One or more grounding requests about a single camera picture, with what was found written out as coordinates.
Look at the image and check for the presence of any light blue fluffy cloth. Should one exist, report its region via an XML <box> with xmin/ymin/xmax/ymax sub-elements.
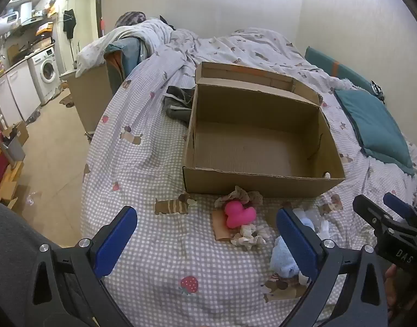
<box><xmin>270</xmin><ymin>216</ymin><xmax>315</xmax><ymax>281</ymax></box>

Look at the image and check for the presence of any yellow wooden rack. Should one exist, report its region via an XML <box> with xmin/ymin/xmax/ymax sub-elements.
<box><xmin>0</xmin><ymin>136</ymin><xmax>30</xmax><ymax>208</ymax></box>

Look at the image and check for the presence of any brown patterned scrunchie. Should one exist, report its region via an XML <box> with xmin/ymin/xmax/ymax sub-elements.
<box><xmin>214</xmin><ymin>186</ymin><xmax>264</xmax><ymax>209</ymax></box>

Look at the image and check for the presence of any black hanging garment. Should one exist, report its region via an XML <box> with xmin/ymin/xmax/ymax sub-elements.
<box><xmin>63</xmin><ymin>8</ymin><xmax>77</xmax><ymax>40</ymax></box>

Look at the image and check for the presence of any white washing machine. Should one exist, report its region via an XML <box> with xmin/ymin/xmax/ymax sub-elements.
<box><xmin>27</xmin><ymin>47</ymin><xmax>60</xmax><ymax>105</ymax></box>

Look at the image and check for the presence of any teal pillow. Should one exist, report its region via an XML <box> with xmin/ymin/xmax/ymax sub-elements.
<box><xmin>334</xmin><ymin>89</ymin><xmax>416</xmax><ymax>177</ymax></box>

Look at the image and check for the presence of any dark grey cloth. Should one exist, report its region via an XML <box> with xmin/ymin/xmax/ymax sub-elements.
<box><xmin>162</xmin><ymin>85</ymin><xmax>195</xmax><ymax>123</ymax></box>

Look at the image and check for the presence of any white floral scrunchie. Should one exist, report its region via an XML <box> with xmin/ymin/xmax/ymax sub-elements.
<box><xmin>230</xmin><ymin>224</ymin><xmax>267</xmax><ymax>248</ymax></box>

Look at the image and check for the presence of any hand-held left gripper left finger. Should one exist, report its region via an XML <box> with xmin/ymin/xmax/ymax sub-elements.
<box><xmin>31</xmin><ymin>206</ymin><xmax>138</xmax><ymax>318</ymax></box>

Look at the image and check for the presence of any checked printed bed cover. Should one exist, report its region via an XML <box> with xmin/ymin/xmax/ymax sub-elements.
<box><xmin>80</xmin><ymin>28</ymin><xmax>417</xmax><ymax>327</ymax></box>

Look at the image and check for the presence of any teal headboard cushion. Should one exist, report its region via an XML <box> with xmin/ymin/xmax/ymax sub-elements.
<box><xmin>304</xmin><ymin>46</ymin><xmax>377</xmax><ymax>93</ymax></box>

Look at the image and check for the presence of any plain white sock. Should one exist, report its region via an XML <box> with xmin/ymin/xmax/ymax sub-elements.
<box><xmin>316</xmin><ymin>220</ymin><xmax>332</xmax><ymax>241</ymax></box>

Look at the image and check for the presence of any teal folded blanket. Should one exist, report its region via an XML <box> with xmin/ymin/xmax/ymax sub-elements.
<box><xmin>104</xmin><ymin>37</ymin><xmax>144</xmax><ymax>77</ymax></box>

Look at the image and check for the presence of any grey bin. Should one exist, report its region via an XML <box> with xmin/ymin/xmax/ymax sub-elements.
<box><xmin>5</xmin><ymin>132</ymin><xmax>27</xmax><ymax>163</ymax></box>

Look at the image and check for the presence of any cardboard panel beside bed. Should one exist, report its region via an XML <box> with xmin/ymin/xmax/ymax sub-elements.
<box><xmin>59</xmin><ymin>63</ymin><xmax>126</xmax><ymax>135</ymax></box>

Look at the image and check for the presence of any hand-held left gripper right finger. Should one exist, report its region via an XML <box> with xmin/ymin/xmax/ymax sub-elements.
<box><xmin>276</xmin><ymin>207</ymin><xmax>390</xmax><ymax>327</ymax></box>

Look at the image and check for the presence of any white water heater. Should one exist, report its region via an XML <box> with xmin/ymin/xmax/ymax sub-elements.
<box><xmin>0</xmin><ymin>11</ymin><xmax>21</xmax><ymax>37</ymax></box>

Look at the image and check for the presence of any pink plush toy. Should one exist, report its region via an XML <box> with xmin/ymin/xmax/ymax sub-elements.
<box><xmin>223</xmin><ymin>200</ymin><xmax>257</xmax><ymax>229</ymax></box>

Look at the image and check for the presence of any cardboard box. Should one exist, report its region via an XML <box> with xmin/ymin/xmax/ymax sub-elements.
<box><xmin>182</xmin><ymin>61</ymin><xmax>346</xmax><ymax>199</ymax></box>

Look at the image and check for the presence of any white quilt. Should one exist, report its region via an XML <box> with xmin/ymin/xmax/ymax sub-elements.
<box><xmin>75</xmin><ymin>18</ymin><xmax>199</xmax><ymax>79</ymax></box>

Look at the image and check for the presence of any black and white small item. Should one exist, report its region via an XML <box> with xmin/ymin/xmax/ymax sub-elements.
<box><xmin>371</xmin><ymin>80</ymin><xmax>385</xmax><ymax>103</ymax></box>

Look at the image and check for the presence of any grey striped pillow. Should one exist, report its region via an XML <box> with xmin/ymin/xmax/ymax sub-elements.
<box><xmin>114</xmin><ymin>11</ymin><xmax>147</xmax><ymax>28</ymax></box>

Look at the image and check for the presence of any white floor cabinet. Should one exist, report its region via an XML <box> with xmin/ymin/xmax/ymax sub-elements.
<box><xmin>0</xmin><ymin>62</ymin><xmax>43</xmax><ymax>128</ymax></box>

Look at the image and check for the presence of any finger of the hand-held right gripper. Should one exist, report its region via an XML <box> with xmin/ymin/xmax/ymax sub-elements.
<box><xmin>352</xmin><ymin>194</ymin><xmax>401</xmax><ymax>237</ymax></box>
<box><xmin>383</xmin><ymin>192</ymin><xmax>417</xmax><ymax>227</ymax></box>

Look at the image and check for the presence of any person's right hand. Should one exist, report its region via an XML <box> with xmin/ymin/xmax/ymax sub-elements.
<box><xmin>385</xmin><ymin>264</ymin><xmax>401</xmax><ymax>317</ymax></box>

